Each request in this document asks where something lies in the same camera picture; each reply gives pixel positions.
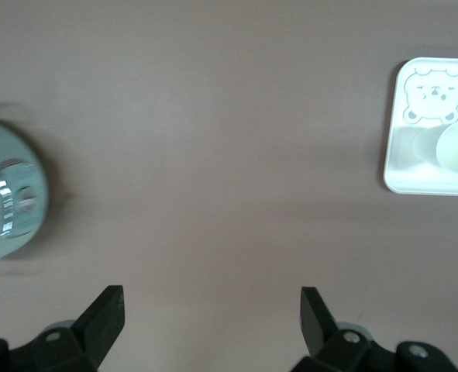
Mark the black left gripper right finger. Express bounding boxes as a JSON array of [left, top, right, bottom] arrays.
[[292, 286, 458, 372]]

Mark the grey-green electric cooking pot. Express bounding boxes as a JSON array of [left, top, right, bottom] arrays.
[[0, 118, 50, 268]]

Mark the cream paper cup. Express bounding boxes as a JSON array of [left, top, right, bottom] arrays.
[[412, 122, 458, 174]]

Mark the white bear print tray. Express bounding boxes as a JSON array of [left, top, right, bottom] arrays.
[[379, 57, 458, 196]]

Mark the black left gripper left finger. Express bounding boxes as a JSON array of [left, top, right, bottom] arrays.
[[0, 285, 127, 372]]

